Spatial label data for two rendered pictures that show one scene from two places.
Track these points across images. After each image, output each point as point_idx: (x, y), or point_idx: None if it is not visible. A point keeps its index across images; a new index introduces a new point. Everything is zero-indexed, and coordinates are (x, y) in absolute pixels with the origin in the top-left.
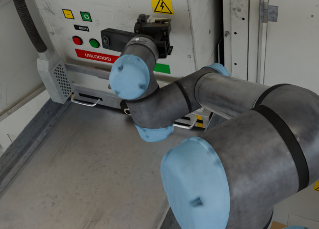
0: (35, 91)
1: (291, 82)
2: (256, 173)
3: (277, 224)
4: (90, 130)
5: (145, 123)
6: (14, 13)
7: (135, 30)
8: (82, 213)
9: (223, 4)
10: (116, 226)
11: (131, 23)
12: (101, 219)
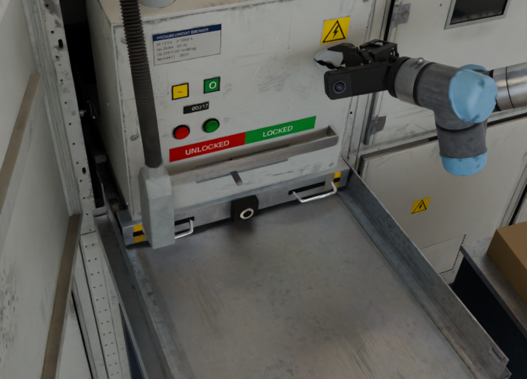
0: (72, 262)
1: None
2: None
3: (502, 229)
4: (213, 265)
5: (479, 150)
6: (35, 133)
7: (368, 60)
8: (336, 353)
9: None
10: (387, 335)
11: (283, 71)
12: (364, 341)
